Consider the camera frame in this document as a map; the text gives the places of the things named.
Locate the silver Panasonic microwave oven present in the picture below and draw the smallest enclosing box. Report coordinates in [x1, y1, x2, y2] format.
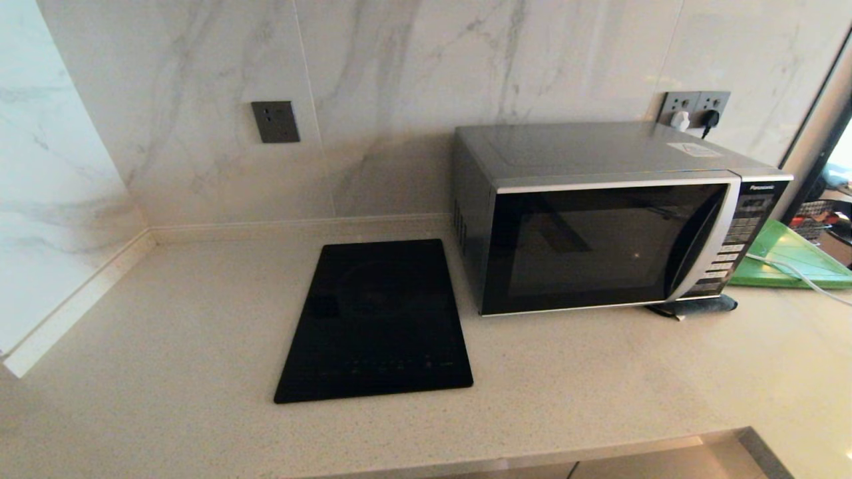
[453, 121, 793, 317]

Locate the dark cloth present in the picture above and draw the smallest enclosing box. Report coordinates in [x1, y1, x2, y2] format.
[644, 295, 738, 321]

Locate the black glass induction cooktop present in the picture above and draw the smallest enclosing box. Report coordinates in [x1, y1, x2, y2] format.
[274, 238, 474, 404]

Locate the beige cabinet door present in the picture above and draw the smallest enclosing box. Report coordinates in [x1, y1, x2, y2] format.
[571, 440, 766, 479]

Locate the green cutting board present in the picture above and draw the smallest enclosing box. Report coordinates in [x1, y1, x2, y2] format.
[727, 220, 852, 290]

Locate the blue background object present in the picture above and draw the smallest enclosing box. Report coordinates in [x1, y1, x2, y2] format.
[823, 163, 852, 192]

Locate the dark grey wall socket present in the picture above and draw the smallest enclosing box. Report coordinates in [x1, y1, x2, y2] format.
[251, 100, 302, 144]

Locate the white power cable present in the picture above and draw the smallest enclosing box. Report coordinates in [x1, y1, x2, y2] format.
[745, 251, 852, 308]

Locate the black wire basket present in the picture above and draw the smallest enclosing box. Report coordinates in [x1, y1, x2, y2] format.
[789, 198, 852, 243]

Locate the dark window frame post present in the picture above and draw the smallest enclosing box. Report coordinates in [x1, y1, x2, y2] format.
[777, 27, 852, 224]

